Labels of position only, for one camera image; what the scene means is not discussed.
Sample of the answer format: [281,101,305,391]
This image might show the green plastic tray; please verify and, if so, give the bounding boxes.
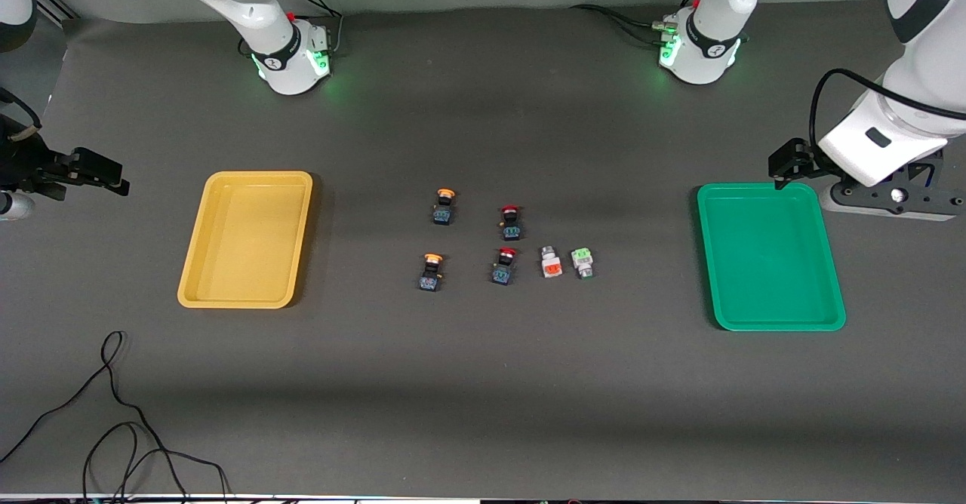
[697,182,847,332]

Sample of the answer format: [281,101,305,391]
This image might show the yellow plastic tray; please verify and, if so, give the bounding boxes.
[177,171,314,309]

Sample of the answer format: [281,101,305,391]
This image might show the dark grey table mat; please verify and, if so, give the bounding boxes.
[0,0,966,499]

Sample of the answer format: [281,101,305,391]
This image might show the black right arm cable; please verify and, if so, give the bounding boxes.
[0,85,42,134]

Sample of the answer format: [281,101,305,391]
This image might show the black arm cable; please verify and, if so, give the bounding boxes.
[809,69,966,150]
[0,85,42,134]

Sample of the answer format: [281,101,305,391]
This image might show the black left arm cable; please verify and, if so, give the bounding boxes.
[809,69,966,150]

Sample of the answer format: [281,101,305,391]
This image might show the aluminium frame rail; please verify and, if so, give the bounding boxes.
[34,0,78,28]

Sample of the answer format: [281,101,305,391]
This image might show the loose black cable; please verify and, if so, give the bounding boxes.
[0,330,231,504]

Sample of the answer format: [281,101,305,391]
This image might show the black left base cables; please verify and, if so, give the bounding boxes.
[570,4,676,46]

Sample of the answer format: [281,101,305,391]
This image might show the red push button switch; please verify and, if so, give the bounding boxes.
[498,204,525,241]
[491,247,518,286]

